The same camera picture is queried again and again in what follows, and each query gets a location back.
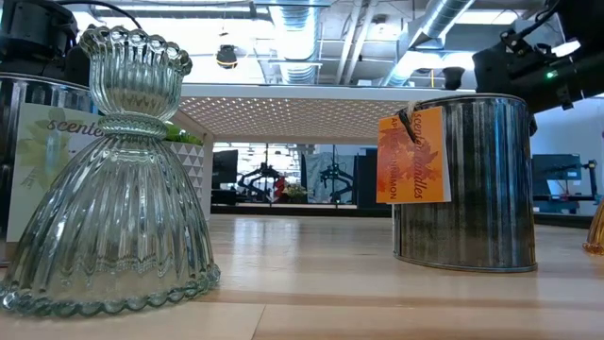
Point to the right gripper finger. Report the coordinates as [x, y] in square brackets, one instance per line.
[454, 78]

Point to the orange scented candles tag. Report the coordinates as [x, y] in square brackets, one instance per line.
[410, 165]

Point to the metal tin with orange tag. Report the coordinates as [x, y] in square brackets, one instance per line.
[491, 189]

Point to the white green scented candles tag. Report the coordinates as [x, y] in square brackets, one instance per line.
[42, 156]

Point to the amber glass candle holder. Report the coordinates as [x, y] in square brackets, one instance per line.
[597, 233]

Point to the clear glass candle holder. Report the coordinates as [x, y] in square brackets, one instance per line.
[122, 212]

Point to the background black robot arm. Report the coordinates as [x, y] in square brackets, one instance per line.
[264, 169]
[336, 172]

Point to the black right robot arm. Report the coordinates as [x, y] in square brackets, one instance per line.
[590, 23]

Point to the black background monitor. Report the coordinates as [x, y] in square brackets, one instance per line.
[557, 166]
[225, 167]

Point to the black background cabinet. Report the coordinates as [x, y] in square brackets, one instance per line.
[366, 181]

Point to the white perforated metal riser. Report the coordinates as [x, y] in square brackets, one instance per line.
[292, 118]

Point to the black ceiling lamp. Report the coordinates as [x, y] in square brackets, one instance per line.
[226, 57]

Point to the small background potted plant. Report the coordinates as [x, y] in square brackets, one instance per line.
[296, 192]

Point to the succulent in white patterned pot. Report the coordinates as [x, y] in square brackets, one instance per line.
[189, 165]

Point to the black aluminium table frame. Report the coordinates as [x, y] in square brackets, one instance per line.
[302, 211]

